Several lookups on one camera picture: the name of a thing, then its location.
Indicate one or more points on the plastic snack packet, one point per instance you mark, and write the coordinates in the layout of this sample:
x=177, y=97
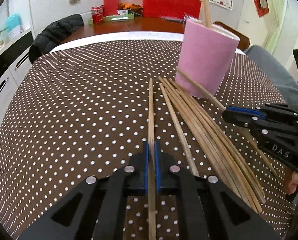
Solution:
x=174, y=19

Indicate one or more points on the pink cylindrical cup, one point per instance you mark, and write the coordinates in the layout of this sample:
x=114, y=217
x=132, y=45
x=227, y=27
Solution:
x=205, y=56

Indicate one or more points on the red soda can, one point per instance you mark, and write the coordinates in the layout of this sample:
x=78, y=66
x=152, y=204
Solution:
x=97, y=14

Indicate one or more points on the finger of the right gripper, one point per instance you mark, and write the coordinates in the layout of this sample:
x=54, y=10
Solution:
x=266, y=111
x=255, y=122

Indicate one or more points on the white kitchen cabinet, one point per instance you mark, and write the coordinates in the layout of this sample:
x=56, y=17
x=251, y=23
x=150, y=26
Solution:
x=14, y=65

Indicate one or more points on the red gift bag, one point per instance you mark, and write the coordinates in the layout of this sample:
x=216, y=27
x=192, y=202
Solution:
x=171, y=8

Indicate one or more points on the right hand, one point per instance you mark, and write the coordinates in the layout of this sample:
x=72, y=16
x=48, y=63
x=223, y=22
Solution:
x=290, y=182

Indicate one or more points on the black jacket on chair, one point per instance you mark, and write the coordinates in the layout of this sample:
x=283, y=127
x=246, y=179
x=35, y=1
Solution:
x=53, y=35

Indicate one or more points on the green tray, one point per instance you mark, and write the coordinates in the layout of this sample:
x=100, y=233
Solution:
x=125, y=16

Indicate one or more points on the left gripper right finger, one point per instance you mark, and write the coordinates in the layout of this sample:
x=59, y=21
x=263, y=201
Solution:
x=207, y=208

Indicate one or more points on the brown polka dot tablecloth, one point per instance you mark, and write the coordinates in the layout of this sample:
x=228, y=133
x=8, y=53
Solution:
x=83, y=111

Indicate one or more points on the red door poster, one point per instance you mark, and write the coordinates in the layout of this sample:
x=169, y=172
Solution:
x=261, y=7

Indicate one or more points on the wooden chopstick by cup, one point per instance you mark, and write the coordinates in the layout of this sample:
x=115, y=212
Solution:
x=244, y=131

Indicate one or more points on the red box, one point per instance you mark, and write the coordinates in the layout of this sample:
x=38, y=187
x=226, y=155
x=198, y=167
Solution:
x=110, y=7

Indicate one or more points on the orange snack bag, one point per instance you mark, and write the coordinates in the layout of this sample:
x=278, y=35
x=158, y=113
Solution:
x=135, y=8

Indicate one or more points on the chopstick in cup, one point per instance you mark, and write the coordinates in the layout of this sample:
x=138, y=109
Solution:
x=202, y=14
x=209, y=24

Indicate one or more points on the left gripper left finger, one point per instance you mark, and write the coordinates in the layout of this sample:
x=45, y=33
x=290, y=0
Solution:
x=95, y=208

